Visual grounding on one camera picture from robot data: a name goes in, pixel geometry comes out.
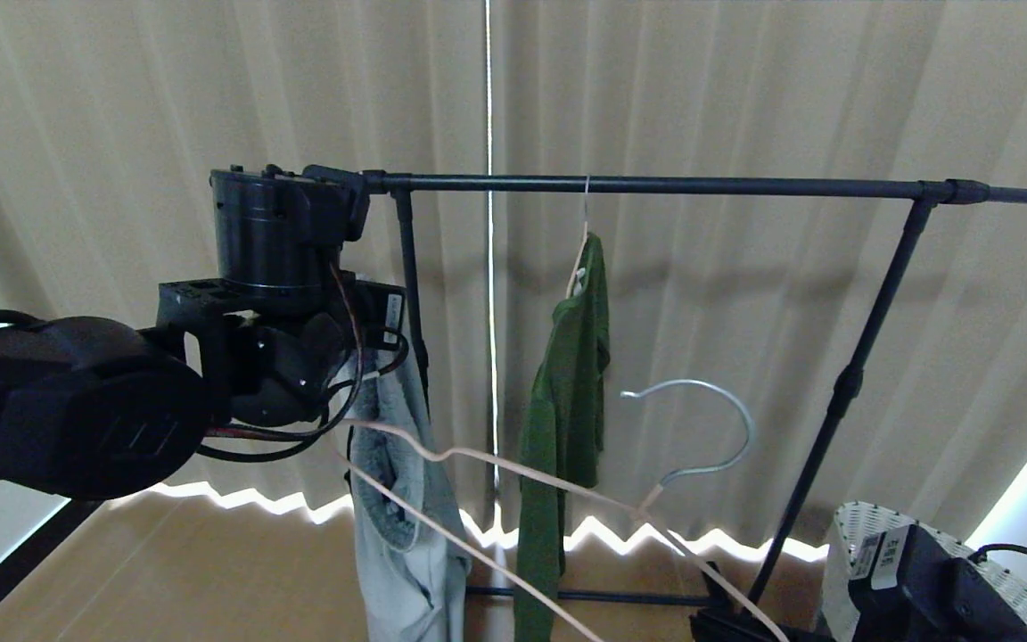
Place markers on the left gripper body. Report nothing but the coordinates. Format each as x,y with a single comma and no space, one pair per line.
291,366

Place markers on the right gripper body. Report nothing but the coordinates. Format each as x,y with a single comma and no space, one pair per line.
932,597

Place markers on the pale grey garment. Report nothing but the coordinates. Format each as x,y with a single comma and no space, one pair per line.
406,580

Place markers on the green printed t-shirt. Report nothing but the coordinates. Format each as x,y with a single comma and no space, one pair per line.
567,401

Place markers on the pink clothes hanger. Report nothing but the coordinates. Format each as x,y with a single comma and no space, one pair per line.
585,214
640,510

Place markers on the white laundry basket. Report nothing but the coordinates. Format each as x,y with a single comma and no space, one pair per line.
837,571

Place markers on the black clothes rack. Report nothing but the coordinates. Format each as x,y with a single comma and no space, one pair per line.
745,185

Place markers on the beige curtain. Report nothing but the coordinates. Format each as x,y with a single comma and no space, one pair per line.
745,89

